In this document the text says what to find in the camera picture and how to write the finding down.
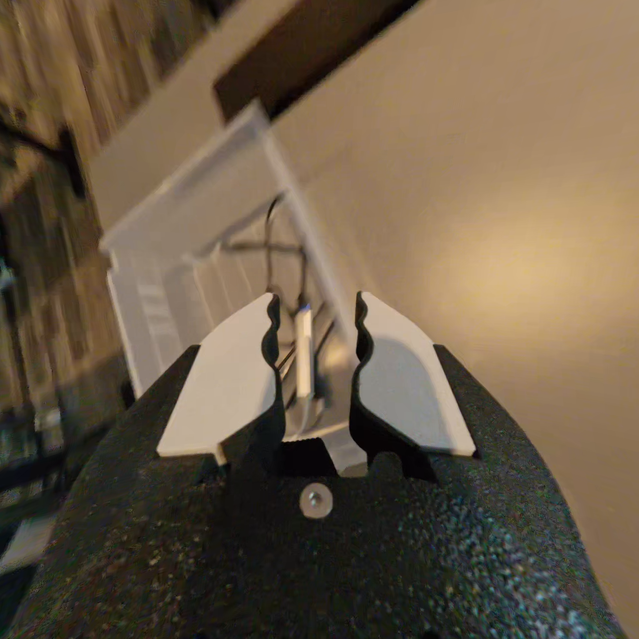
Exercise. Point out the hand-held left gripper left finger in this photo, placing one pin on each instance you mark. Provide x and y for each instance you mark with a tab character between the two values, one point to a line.
224	389

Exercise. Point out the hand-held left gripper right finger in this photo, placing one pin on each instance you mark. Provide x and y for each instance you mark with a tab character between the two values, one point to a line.
414	394

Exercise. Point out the silver usb hub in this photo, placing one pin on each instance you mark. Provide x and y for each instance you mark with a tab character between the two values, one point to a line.
303	349

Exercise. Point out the clear plastic bin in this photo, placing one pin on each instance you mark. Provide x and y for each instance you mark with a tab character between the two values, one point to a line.
149	279

